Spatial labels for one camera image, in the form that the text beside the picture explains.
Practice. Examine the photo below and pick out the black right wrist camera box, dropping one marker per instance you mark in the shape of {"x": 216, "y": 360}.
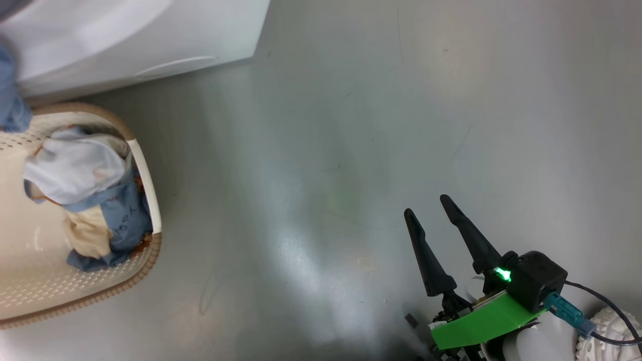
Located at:
{"x": 539, "y": 278}

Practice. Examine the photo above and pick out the round white filter cover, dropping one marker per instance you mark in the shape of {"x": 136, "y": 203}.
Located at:
{"x": 175, "y": 65}

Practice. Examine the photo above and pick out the blue orange-print garment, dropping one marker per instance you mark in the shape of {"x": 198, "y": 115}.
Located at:
{"x": 10, "y": 100}

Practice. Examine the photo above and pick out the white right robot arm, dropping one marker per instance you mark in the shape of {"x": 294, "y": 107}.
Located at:
{"x": 541, "y": 343}

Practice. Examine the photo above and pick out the cream perforated laundry basket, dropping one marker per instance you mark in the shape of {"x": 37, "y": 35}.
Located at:
{"x": 45, "y": 281}

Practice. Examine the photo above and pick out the white front-load washing machine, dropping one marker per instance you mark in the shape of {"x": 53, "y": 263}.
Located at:
{"x": 150, "y": 30}

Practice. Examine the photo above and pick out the white and blue cartoon garment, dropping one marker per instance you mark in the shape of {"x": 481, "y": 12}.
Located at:
{"x": 75, "y": 170}

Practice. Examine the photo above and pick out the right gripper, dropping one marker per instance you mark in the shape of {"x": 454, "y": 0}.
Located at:
{"x": 476, "y": 323}

